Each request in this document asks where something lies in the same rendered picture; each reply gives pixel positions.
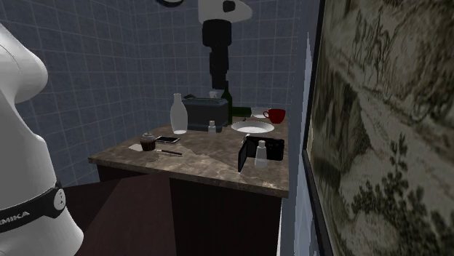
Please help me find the dark green wine bottle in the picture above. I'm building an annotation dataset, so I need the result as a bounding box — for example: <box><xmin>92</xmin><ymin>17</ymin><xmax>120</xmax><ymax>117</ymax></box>
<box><xmin>220</xmin><ymin>80</ymin><xmax>234</xmax><ymax>126</ymax></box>

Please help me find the dark grey toaster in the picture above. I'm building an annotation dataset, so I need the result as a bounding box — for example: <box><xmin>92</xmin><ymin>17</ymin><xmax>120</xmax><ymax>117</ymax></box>
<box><xmin>181</xmin><ymin>94</ymin><xmax>230</xmax><ymax>133</ymax></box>

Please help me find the white bowl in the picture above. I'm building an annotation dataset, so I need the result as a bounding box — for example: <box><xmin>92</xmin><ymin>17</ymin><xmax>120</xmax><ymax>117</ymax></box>
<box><xmin>250</xmin><ymin>106</ymin><xmax>271</xmax><ymax>119</ymax></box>

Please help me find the white glass bottle vase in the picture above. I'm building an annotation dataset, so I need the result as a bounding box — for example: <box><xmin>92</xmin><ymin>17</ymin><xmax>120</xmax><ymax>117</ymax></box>
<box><xmin>170</xmin><ymin>92</ymin><xmax>189</xmax><ymax>135</ymax></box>

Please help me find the white plate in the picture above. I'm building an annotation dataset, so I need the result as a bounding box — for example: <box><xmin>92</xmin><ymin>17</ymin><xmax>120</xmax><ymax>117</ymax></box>
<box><xmin>231</xmin><ymin>121</ymin><xmax>276</xmax><ymax>135</ymax></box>

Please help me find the red cup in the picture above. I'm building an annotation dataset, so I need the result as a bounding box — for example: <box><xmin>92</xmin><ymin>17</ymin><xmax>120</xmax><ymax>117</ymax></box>
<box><xmin>263</xmin><ymin>108</ymin><xmax>287</xmax><ymax>125</ymax></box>

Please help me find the black smartphone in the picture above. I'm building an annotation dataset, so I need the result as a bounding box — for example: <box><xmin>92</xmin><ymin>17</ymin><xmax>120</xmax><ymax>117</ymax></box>
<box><xmin>154</xmin><ymin>135</ymin><xmax>181</xmax><ymax>145</ymax></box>

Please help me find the black pen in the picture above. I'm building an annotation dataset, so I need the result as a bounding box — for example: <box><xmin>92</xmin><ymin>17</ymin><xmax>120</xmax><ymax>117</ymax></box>
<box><xmin>154</xmin><ymin>148</ymin><xmax>184</xmax><ymax>157</ymax></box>

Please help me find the black open box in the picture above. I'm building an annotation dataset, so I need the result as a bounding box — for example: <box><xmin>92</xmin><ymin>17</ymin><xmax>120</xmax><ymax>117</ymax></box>
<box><xmin>236</xmin><ymin>135</ymin><xmax>286</xmax><ymax>174</ymax></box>

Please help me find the chocolate cupcake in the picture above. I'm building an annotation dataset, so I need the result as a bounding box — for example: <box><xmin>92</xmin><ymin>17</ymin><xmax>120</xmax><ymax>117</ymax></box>
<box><xmin>139</xmin><ymin>132</ymin><xmax>157</xmax><ymax>153</ymax></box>

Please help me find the tall white shaker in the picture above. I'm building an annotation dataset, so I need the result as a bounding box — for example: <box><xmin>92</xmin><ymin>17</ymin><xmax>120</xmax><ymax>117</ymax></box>
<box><xmin>253</xmin><ymin>140</ymin><xmax>268</xmax><ymax>169</ymax></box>

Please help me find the dark brown cabinet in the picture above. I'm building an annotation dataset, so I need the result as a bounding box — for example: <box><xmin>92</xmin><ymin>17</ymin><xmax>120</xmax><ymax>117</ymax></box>
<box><xmin>95</xmin><ymin>164</ymin><xmax>283</xmax><ymax>256</ymax></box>

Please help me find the large framed wall picture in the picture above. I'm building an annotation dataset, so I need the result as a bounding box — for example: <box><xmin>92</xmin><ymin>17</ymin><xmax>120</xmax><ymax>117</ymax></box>
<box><xmin>301</xmin><ymin>0</ymin><xmax>454</xmax><ymax>256</ymax></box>

